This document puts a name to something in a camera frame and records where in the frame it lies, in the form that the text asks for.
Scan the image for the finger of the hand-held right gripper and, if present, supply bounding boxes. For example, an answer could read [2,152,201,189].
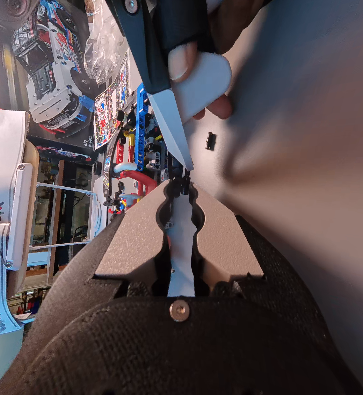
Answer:
[147,88,195,171]

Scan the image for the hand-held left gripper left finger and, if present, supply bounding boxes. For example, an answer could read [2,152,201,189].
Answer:
[94,179,173,283]

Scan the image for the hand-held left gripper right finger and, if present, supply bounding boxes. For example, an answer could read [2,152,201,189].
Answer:
[189,181,265,284]

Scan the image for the black lego subassembly red pin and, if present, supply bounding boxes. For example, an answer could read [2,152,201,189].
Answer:
[170,169,191,196]

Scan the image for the partly built lego car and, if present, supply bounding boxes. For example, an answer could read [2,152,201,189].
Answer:
[93,83,194,215]

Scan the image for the lego set box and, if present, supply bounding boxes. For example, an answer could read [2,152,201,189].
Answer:
[0,0,99,161]

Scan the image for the person's right hand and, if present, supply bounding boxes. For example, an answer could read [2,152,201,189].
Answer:
[167,0,273,120]

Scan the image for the clear plastic bags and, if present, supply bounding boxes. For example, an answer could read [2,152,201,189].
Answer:
[84,0,129,85]

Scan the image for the holographic sticker sheet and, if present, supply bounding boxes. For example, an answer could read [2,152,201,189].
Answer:
[93,51,131,152]

